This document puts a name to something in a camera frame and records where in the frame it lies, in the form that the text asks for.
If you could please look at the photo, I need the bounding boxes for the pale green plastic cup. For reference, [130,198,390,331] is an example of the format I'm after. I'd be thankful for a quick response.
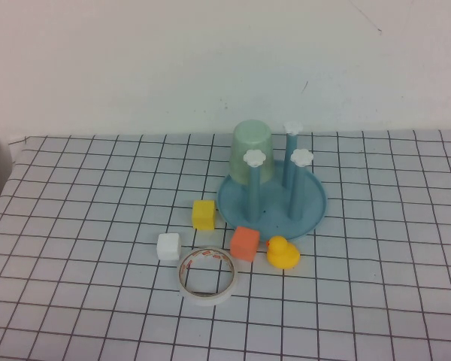
[228,119,276,186]

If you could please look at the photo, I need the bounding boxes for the blue cup stand white caps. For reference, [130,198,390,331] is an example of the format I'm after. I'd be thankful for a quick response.
[216,120,328,241]

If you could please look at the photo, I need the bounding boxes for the yellow foam cube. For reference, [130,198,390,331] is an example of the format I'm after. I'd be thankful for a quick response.
[192,199,216,231]

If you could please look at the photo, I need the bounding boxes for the orange foam cube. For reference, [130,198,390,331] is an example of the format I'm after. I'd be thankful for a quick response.
[229,226,261,262]

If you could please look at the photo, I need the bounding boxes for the white foam cube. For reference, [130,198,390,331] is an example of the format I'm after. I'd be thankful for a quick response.
[157,232,182,261]

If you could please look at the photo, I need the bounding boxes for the yellow rubber duck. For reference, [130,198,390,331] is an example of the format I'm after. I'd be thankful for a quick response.
[266,235,301,270]

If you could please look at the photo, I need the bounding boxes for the white tape roll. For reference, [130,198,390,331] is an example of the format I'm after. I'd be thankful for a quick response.
[177,246,240,308]

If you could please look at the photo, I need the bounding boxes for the white black checkered tablecloth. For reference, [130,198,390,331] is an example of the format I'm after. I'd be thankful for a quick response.
[0,129,451,361]

